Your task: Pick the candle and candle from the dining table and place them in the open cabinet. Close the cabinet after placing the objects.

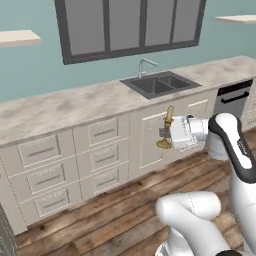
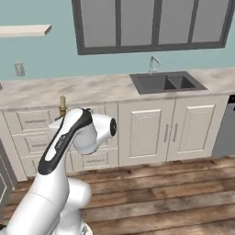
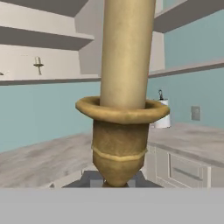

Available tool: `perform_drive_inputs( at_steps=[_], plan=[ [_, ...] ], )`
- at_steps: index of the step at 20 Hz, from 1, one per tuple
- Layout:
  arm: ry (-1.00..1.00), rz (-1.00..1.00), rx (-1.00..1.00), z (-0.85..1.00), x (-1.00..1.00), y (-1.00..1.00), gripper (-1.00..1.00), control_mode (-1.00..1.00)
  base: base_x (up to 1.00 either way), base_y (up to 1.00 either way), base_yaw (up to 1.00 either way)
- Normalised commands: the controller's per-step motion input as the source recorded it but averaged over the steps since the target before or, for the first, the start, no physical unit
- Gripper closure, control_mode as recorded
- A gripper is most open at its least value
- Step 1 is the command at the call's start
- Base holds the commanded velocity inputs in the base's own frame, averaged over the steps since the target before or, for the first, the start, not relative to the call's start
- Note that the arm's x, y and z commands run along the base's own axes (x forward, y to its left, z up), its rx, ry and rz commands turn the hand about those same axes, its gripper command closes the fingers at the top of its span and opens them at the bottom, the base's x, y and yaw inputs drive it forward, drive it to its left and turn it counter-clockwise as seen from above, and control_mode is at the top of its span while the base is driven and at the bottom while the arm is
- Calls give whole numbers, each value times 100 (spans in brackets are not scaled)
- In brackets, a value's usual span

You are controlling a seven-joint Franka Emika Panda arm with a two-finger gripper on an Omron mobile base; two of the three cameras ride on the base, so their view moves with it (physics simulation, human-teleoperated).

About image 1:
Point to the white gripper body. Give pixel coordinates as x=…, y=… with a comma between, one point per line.
x=181, y=133

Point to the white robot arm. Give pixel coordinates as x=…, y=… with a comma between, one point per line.
x=196, y=213

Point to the candle in brass holder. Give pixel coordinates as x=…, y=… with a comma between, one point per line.
x=169, y=115

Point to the beige cabinet door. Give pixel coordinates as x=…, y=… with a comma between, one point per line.
x=200, y=108
x=148, y=143

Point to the dark grey double sink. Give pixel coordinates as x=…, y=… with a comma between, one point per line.
x=160, y=84

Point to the steel dishwasher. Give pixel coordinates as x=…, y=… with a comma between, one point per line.
x=231, y=100

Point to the beige drawer front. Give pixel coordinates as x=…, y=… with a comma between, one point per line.
x=106, y=157
x=38, y=151
x=106, y=180
x=103, y=131
x=46, y=178
x=53, y=202

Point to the silver tap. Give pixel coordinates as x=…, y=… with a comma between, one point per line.
x=141, y=68

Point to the beige drawer stack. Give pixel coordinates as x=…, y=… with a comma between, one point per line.
x=250, y=103

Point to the dark framed window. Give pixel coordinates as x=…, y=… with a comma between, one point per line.
x=126, y=26

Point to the grey metal appliance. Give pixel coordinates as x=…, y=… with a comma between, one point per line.
x=6, y=233

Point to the pale wooden wall shelf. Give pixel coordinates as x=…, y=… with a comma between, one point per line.
x=238, y=18
x=16, y=37

